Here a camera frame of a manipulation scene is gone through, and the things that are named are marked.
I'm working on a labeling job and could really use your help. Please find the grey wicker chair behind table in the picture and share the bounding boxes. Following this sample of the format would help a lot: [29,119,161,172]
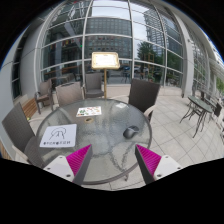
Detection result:
[53,82,84,107]

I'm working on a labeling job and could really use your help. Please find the dark wicker chair right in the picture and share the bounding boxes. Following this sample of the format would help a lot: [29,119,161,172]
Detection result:
[128,79,160,121]

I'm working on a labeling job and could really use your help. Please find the dark chair far right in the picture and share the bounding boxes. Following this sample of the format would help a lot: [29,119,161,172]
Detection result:
[211,103,222,123]

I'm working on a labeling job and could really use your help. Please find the dark side table right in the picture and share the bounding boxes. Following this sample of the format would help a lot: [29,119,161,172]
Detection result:
[181,96,212,136]

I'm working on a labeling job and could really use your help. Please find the grey wicker chair centre back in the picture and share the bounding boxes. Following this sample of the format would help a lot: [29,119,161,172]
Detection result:
[85,73,104,98]

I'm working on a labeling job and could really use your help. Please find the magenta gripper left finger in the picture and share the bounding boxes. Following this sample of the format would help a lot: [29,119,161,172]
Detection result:
[44,145,93,186]

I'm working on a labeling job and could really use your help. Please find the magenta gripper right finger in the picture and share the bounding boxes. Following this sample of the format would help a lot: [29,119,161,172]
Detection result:
[135,145,182,184]

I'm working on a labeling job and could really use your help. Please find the wooden menu stand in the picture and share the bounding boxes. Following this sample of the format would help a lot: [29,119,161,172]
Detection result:
[91,52,120,97]

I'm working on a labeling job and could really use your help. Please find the brown wicker chair far left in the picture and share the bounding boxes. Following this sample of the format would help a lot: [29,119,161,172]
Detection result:
[34,79,53,113]

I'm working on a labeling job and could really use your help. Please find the grey computer mouse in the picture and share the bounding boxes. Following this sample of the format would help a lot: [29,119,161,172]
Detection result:
[123,125,139,139]

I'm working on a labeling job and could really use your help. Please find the white mouse pad with drawing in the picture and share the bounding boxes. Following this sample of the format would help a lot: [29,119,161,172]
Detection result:
[40,124,77,148]

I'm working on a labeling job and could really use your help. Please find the round glass table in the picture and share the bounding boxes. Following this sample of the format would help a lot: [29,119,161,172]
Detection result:
[37,99,152,185]

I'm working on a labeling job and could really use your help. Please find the grey wicker chair left front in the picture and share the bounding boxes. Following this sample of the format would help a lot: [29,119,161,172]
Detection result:
[2,103,45,168]

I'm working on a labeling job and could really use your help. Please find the colourful menu card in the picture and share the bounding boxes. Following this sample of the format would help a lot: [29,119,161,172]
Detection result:
[76,106,102,117]

